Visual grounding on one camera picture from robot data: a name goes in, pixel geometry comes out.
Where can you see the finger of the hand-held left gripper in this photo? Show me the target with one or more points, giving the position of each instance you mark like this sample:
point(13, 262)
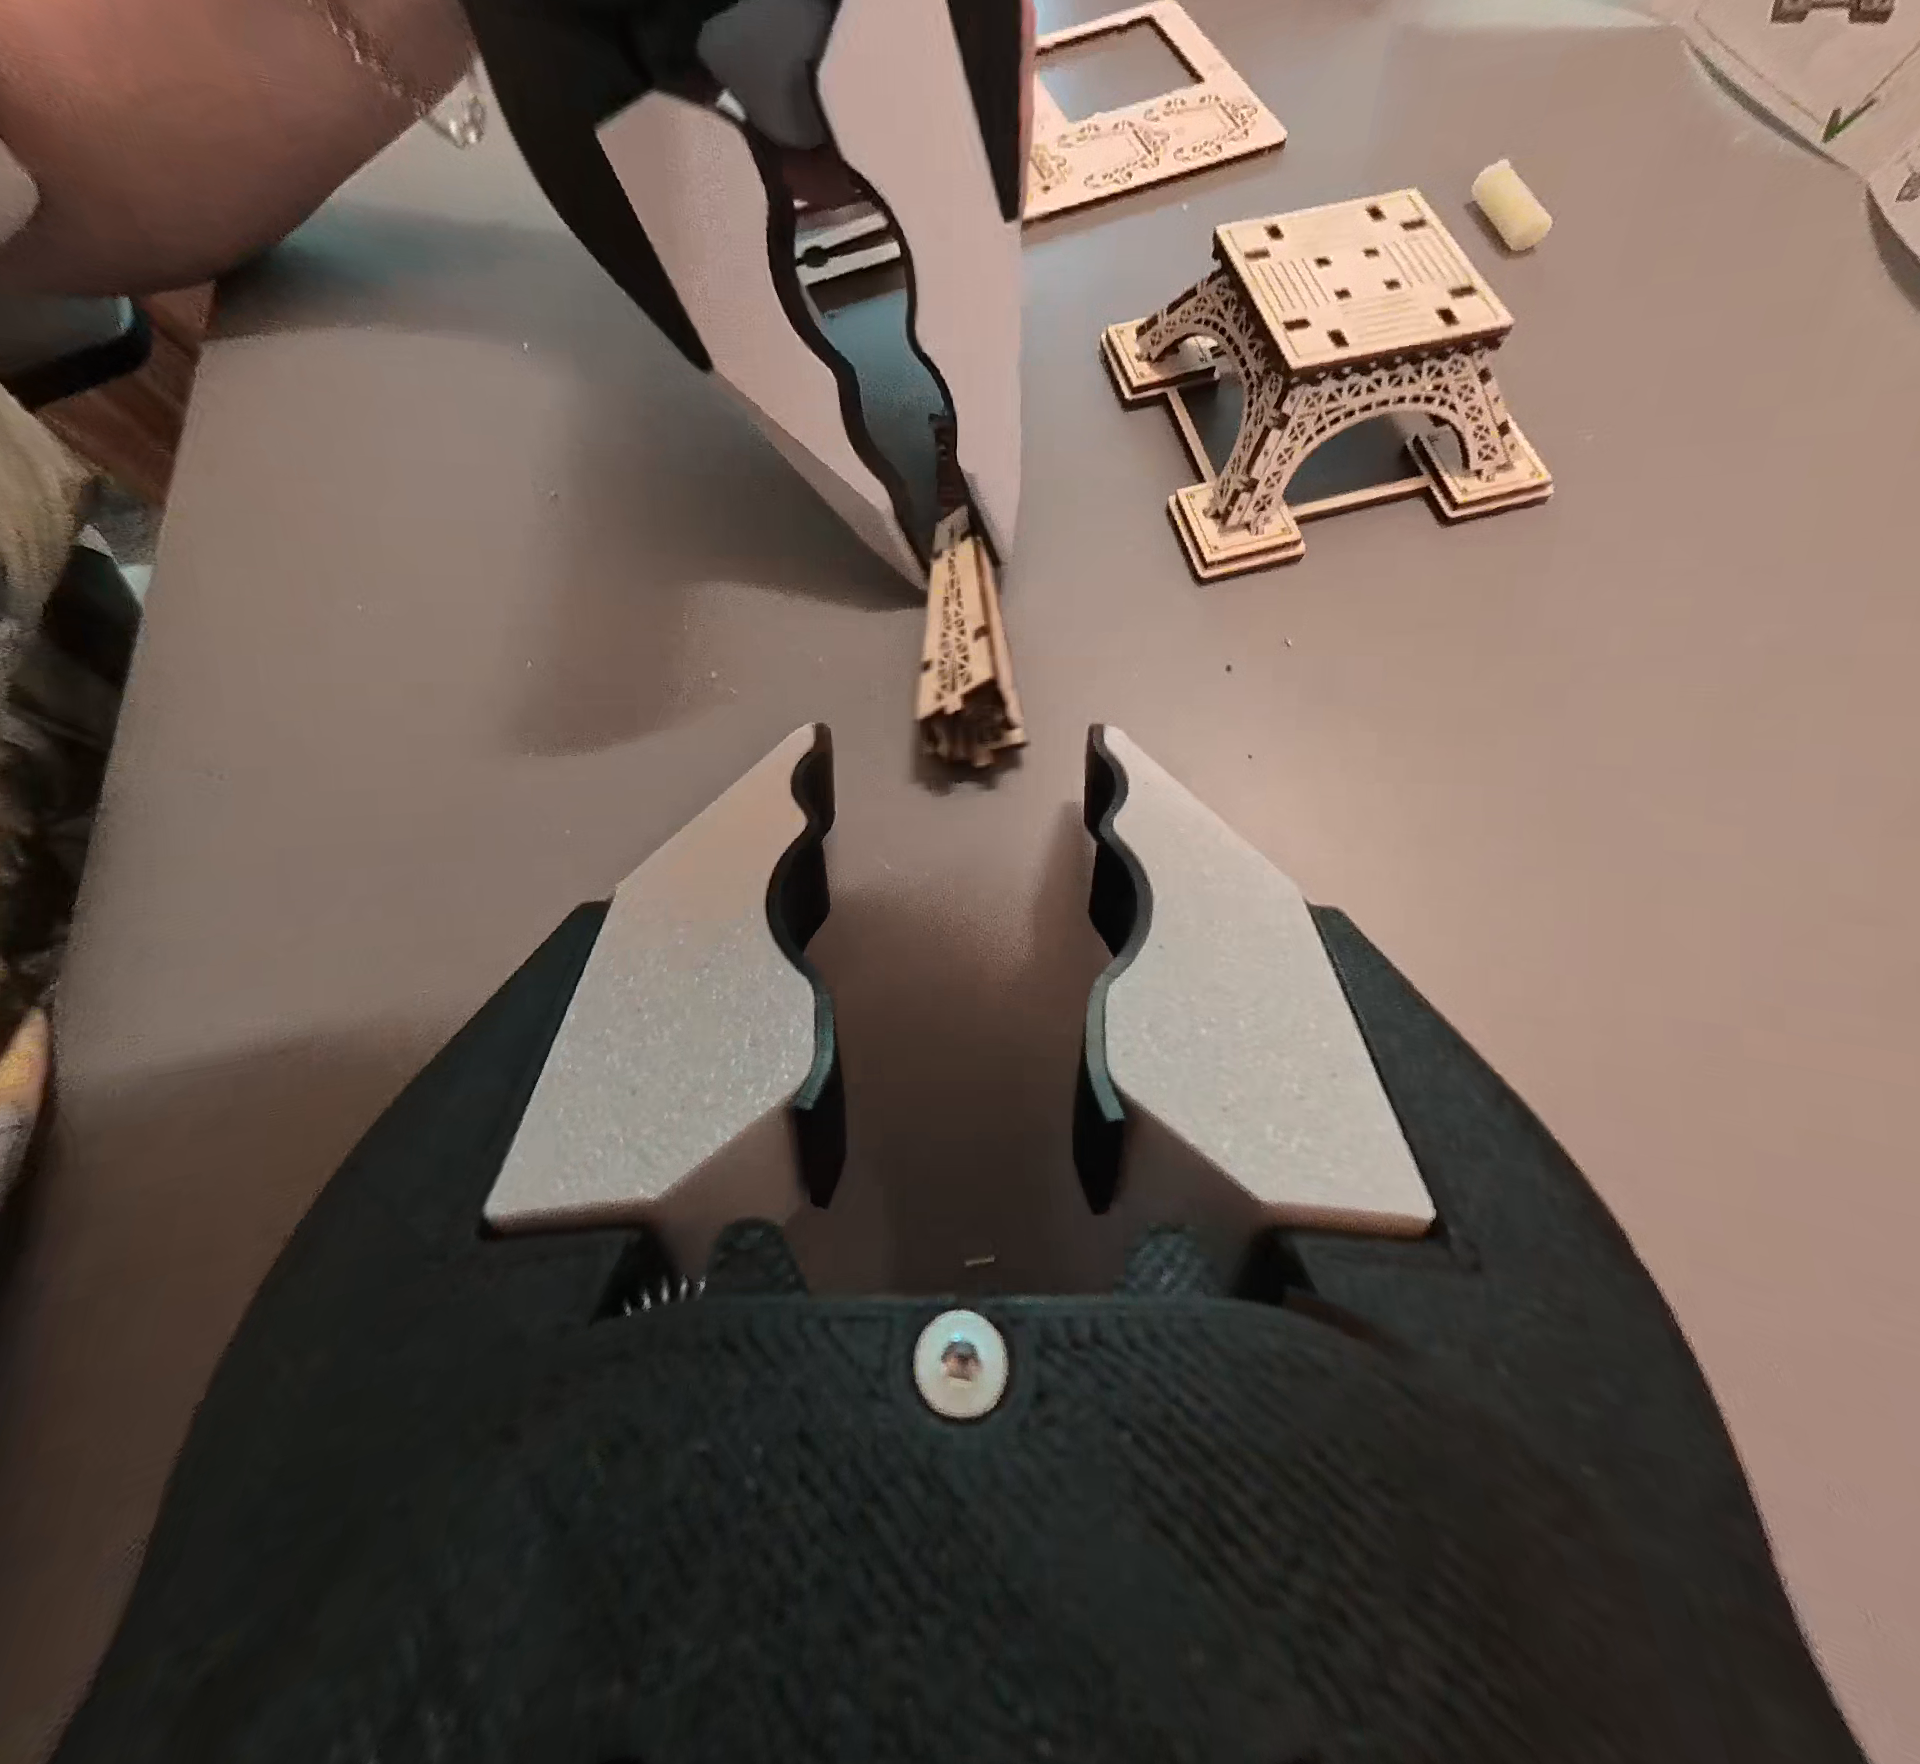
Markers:
point(944, 219)
point(720, 293)

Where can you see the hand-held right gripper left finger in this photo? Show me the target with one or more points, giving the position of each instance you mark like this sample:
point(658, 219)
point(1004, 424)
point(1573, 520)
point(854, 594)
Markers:
point(660, 1043)

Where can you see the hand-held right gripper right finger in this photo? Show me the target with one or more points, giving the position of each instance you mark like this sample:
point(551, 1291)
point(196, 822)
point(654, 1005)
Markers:
point(1263, 1043)

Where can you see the wooden tower model spire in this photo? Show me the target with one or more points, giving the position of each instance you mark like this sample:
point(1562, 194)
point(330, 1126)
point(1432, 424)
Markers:
point(966, 653)

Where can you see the person's left forearm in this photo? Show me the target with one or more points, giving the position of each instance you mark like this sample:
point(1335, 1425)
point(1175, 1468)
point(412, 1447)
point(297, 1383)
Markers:
point(153, 22)

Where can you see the grey desk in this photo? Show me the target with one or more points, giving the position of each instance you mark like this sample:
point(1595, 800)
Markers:
point(1497, 897)

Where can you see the wooden sheet with square hole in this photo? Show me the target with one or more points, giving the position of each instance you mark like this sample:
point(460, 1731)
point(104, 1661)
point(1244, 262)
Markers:
point(1155, 151)

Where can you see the wooden tower model base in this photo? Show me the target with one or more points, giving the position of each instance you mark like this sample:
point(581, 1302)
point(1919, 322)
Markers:
point(1347, 293)

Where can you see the small white wax cylinder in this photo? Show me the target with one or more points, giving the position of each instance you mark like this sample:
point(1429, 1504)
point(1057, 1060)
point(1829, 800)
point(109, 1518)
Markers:
point(1510, 206)

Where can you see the black chair armrest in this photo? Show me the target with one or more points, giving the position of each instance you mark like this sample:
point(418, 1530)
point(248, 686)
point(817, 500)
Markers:
point(77, 344)

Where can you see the person's clothing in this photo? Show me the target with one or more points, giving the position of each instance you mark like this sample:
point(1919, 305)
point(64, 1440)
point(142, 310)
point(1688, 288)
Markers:
point(58, 747)

